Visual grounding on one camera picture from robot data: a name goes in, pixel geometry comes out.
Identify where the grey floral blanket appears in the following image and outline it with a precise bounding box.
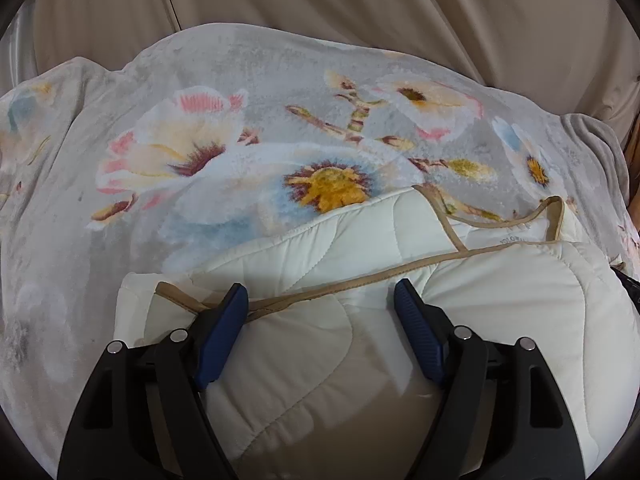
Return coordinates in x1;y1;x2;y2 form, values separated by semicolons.
0;22;640;480

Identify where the cream quilted jacket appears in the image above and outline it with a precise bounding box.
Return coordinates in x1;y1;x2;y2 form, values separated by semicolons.
112;183;633;480

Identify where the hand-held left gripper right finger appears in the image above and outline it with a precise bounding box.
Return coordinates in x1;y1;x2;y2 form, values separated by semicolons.
394;278;587;480

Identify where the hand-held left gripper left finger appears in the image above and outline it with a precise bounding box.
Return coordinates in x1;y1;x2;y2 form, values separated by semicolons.
56;283;250;480

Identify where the beige backdrop cloth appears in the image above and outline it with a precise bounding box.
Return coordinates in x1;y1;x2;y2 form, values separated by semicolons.
27;0;640;128

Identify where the white metal frame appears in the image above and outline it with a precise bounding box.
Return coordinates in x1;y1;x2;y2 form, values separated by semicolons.
7;7;38;78

